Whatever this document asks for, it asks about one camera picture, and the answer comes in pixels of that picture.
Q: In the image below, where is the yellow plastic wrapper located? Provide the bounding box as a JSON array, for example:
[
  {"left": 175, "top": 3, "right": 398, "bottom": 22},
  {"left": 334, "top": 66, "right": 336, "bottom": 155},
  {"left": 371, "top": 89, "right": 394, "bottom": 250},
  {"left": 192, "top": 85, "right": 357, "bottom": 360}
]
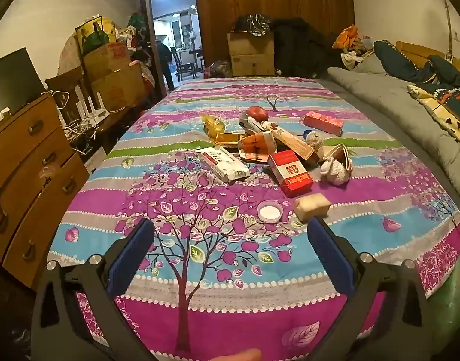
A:
[{"left": 200, "top": 114, "right": 227, "bottom": 138}]

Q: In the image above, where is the red printed cardboard box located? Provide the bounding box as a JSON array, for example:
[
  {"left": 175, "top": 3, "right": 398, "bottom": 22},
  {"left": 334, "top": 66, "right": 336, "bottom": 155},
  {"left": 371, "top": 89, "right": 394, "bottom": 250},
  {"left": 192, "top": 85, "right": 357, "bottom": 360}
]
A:
[{"left": 81, "top": 41, "right": 132, "bottom": 79}]

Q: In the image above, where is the white packet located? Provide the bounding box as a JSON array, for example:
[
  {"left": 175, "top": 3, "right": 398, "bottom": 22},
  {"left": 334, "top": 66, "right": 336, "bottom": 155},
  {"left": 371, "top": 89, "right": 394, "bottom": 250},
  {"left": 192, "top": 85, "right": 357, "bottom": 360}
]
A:
[{"left": 239, "top": 115, "right": 266, "bottom": 133}]

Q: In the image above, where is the beige twine ball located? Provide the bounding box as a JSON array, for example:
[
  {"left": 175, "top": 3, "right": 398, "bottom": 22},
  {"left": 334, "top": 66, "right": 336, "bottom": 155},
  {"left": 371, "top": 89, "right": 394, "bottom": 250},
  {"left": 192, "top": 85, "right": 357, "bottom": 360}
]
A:
[{"left": 306, "top": 132, "right": 324, "bottom": 152}]

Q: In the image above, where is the grey quilt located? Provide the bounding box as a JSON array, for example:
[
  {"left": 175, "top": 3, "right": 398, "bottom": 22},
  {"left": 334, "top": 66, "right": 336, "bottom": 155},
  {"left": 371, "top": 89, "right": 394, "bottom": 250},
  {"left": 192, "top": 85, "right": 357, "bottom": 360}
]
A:
[{"left": 325, "top": 56, "right": 460, "bottom": 192}]

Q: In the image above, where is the white router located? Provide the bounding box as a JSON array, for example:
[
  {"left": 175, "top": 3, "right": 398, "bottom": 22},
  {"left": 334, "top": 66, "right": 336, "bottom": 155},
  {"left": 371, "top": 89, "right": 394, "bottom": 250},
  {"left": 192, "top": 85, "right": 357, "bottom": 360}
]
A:
[{"left": 74, "top": 85, "right": 110, "bottom": 125}]

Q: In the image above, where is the red apple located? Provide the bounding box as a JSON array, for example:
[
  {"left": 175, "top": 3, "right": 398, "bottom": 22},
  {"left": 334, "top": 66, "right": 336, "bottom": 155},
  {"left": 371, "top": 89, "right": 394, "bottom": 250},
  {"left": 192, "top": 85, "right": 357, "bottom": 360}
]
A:
[{"left": 246, "top": 106, "right": 270, "bottom": 123}]

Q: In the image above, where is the black monitor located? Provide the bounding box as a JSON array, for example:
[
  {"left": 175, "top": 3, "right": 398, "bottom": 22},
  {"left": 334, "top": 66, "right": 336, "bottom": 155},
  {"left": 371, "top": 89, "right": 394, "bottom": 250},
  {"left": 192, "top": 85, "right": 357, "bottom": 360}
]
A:
[{"left": 0, "top": 48, "right": 43, "bottom": 117}]

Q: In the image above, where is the dark grey bed sheet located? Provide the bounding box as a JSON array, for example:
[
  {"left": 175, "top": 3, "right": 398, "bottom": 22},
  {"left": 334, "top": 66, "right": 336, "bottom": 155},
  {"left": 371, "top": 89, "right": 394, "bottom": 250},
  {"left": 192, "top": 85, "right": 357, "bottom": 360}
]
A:
[{"left": 316, "top": 77, "right": 460, "bottom": 211}]

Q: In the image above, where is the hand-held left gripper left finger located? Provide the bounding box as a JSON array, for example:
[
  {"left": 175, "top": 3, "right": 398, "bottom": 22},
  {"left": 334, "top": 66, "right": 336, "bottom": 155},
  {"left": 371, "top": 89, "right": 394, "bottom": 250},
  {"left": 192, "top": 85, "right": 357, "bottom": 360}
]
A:
[{"left": 31, "top": 218, "right": 155, "bottom": 361}]

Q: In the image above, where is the white crumpled cloth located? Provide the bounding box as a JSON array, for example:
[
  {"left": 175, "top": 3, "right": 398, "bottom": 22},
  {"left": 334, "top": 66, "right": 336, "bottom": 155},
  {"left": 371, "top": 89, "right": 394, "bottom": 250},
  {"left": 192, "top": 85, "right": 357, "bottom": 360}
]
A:
[{"left": 340, "top": 51, "right": 369, "bottom": 70}]

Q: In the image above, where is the dark dining chair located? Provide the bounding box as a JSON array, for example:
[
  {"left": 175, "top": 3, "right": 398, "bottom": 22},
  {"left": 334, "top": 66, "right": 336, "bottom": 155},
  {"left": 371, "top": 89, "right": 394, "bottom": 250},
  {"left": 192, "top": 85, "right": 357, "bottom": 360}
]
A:
[{"left": 171, "top": 47, "right": 198, "bottom": 81}]

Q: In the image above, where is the brown wooden chair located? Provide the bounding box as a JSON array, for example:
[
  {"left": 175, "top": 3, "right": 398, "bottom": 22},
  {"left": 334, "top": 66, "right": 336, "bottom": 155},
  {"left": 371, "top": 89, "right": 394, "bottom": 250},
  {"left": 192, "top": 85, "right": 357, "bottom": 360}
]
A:
[{"left": 45, "top": 67, "right": 99, "bottom": 121}]

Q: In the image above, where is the yellow patterned pillow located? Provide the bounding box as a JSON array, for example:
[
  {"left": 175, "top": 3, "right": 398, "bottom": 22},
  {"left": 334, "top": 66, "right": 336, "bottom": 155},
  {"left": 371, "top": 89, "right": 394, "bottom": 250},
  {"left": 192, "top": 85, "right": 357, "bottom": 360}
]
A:
[{"left": 407, "top": 84, "right": 460, "bottom": 143}]

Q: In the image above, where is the yellow and green bag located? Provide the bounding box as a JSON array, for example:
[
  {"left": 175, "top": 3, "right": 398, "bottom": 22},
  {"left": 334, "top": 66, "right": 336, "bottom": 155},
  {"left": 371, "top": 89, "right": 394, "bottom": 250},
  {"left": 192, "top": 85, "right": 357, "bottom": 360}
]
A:
[{"left": 75, "top": 15, "right": 118, "bottom": 55}]

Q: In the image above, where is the pile of bags and clothes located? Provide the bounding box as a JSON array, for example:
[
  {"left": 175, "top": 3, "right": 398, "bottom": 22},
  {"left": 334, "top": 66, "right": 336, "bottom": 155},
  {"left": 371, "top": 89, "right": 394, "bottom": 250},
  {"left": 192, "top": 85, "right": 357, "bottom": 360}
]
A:
[{"left": 115, "top": 13, "right": 155, "bottom": 83}]

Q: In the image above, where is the dark blue patterned blanket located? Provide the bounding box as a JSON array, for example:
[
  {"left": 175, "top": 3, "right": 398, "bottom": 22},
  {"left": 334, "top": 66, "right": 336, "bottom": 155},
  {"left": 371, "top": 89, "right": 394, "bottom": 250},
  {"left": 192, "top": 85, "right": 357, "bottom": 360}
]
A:
[{"left": 373, "top": 40, "right": 460, "bottom": 115}]

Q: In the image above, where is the orange and white paper bag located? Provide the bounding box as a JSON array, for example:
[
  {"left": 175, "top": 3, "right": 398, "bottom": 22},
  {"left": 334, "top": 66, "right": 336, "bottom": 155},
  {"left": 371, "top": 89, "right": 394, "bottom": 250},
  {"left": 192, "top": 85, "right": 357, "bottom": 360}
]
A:
[{"left": 237, "top": 131, "right": 277, "bottom": 163}]

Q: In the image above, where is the white round lid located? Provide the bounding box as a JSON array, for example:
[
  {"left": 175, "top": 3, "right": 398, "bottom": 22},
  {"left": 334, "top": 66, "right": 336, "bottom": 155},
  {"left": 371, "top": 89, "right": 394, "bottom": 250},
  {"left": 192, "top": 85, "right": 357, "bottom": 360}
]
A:
[{"left": 257, "top": 200, "right": 284, "bottom": 223}]

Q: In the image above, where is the black coat pile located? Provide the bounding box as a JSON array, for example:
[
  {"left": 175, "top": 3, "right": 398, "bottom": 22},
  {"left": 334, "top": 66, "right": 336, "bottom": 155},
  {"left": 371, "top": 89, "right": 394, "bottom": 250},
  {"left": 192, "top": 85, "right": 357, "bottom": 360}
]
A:
[{"left": 271, "top": 18, "right": 343, "bottom": 79}]

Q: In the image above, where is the black and silver bag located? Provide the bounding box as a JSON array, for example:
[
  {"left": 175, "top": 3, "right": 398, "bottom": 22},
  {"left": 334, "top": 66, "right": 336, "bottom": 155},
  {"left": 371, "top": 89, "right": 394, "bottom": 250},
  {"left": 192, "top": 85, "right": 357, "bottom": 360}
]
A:
[{"left": 235, "top": 14, "right": 272, "bottom": 37}]

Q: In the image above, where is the purple tree printed bedsheet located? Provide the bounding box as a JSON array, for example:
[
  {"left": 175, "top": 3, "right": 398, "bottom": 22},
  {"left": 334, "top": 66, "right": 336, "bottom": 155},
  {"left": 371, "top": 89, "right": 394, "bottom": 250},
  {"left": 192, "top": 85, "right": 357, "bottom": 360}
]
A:
[{"left": 46, "top": 76, "right": 460, "bottom": 361}]

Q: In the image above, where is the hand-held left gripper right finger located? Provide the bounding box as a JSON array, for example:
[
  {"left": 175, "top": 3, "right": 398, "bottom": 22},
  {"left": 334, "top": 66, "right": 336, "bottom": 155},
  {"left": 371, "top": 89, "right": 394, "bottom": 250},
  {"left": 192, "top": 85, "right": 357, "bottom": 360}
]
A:
[{"left": 307, "top": 217, "right": 437, "bottom": 361}]

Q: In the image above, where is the white medicine box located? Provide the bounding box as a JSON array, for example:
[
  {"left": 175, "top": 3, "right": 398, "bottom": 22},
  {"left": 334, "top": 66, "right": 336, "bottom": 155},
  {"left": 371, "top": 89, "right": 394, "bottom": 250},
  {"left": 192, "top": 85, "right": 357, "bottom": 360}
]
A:
[{"left": 197, "top": 147, "right": 251, "bottom": 183}]

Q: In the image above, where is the pink round fabric cover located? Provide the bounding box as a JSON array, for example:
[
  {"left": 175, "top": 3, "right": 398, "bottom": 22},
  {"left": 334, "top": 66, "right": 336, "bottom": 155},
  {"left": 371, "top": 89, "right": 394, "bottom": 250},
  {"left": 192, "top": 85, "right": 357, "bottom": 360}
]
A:
[{"left": 58, "top": 32, "right": 84, "bottom": 76}]

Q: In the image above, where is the orange cloth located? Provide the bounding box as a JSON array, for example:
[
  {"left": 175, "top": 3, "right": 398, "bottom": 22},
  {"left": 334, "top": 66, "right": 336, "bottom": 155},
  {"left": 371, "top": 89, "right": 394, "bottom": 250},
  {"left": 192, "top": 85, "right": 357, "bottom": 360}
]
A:
[{"left": 332, "top": 24, "right": 366, "bottom": 49}]

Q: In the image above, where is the pink tissue box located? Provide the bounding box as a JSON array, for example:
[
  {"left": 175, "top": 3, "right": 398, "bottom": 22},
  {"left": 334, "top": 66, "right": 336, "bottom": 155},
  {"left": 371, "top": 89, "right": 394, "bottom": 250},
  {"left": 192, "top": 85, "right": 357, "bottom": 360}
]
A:
[{"left": 302, "top": 111, "right": 345, "bottom": 137}]

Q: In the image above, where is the large brown cardboard box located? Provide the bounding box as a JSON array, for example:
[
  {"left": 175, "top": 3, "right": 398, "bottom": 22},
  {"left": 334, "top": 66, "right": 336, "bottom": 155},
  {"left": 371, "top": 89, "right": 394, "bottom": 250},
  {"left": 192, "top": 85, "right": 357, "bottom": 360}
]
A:
[{"left": 90, "top": 64, "right": 146, "bottom": 111}]

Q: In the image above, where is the person's left hand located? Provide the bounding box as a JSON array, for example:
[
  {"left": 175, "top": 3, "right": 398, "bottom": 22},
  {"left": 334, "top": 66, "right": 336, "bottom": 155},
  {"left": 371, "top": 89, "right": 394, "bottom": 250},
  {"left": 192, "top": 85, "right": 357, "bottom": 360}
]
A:
[{"left": 215, "top": 348, "right": 262, "bottom": 361}]

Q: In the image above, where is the wooden dresser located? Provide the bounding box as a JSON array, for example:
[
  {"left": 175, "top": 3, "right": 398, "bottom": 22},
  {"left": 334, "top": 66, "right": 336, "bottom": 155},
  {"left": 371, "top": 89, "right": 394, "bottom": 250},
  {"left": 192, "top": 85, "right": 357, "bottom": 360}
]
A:
[{"left": 0, "top": 92, "right": 91, "bottom": 290}]

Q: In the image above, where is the wooden headboard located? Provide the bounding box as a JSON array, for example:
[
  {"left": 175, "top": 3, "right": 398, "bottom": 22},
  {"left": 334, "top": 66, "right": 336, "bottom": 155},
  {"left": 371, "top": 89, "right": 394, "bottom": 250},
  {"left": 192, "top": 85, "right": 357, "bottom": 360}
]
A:
[{"left": 395, "top": 41, "right": 460, "bottom": 79}]

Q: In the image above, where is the plain cardboard box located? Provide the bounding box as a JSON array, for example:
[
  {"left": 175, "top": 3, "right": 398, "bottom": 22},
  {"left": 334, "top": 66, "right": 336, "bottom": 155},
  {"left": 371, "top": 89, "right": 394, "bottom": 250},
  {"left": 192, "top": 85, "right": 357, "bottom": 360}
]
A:
[
  {"left": 230, "top": 53, "right": 276, "bottom": 77},
  {"left": 227, "top": 31, "right": 276, "bottom": 57}
]

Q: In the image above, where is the long orange white box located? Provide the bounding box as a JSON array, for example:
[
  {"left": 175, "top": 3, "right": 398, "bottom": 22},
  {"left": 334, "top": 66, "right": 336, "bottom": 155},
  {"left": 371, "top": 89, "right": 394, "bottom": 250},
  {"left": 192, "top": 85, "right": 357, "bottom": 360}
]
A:
[{"left": 267, "top": 122, "right": 321, "bottom": 167}]

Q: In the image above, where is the dark wooden door frame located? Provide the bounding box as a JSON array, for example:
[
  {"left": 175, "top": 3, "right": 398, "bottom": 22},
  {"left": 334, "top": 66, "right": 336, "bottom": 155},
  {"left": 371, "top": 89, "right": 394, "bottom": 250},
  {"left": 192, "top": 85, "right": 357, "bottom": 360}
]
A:
[{"left": 139, "top": 0, "right": 198, "bottom": 98}]

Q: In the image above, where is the tangle of white cables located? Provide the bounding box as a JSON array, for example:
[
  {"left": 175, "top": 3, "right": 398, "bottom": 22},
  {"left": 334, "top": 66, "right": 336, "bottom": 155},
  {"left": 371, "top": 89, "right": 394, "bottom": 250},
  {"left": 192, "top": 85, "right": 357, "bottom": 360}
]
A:
[{"left": 50, "top": 90, "right": 103, "bottom": 151}]

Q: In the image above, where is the white balled sock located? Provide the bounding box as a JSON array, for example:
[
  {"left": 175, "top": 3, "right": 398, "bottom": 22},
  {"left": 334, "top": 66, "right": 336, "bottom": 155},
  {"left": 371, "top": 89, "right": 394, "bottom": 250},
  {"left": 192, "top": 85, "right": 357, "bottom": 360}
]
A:
[{"left": 320, "top": 156, "right": 350, "bottom": 186}]

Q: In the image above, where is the orange foil snack packet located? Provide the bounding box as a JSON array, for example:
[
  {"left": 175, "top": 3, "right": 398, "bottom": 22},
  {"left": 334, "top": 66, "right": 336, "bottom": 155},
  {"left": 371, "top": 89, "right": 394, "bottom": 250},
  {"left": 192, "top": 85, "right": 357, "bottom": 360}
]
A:
[{"left": 214, "top": 132, "right": 242, "bottom": 147}]

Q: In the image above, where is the beige foam block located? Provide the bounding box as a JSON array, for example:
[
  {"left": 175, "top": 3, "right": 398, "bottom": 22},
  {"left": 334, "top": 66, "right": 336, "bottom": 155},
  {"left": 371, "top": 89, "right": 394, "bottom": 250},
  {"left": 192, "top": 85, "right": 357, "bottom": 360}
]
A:
[{"left": 293, "top": 193, "right": 332, "bottom": 222}]

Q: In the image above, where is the hanging cord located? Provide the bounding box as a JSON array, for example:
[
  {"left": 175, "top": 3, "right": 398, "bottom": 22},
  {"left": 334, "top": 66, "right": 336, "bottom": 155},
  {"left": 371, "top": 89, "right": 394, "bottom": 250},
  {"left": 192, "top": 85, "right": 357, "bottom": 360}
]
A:
[{"left": 442, "top": 0, "right": 456, "bottom": 61}]

